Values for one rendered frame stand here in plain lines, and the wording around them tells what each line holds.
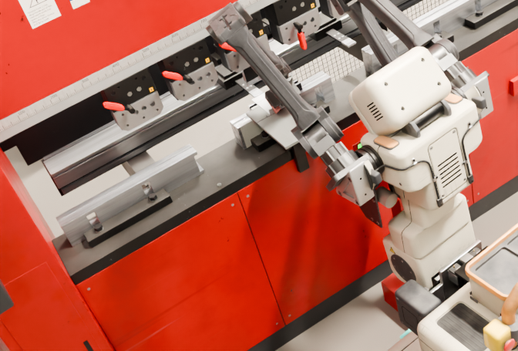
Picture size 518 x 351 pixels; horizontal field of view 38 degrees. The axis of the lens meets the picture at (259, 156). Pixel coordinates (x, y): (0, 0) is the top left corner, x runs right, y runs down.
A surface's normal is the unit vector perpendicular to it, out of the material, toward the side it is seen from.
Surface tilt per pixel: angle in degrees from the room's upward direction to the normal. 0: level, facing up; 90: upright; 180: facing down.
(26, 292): 90
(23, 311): 90
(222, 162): 0
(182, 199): 0
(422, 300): 0
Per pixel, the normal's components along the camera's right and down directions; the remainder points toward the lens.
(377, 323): -0.25, -0.76
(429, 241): 0.52, 0.29
